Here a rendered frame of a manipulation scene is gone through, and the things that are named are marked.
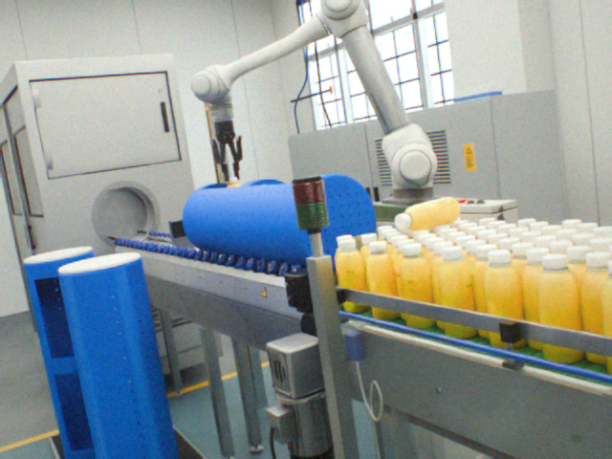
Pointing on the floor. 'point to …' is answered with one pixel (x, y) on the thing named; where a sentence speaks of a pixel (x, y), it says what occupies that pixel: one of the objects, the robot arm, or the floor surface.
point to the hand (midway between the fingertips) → (230, 172)
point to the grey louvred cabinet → (457, 153)
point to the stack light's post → (332, 356)
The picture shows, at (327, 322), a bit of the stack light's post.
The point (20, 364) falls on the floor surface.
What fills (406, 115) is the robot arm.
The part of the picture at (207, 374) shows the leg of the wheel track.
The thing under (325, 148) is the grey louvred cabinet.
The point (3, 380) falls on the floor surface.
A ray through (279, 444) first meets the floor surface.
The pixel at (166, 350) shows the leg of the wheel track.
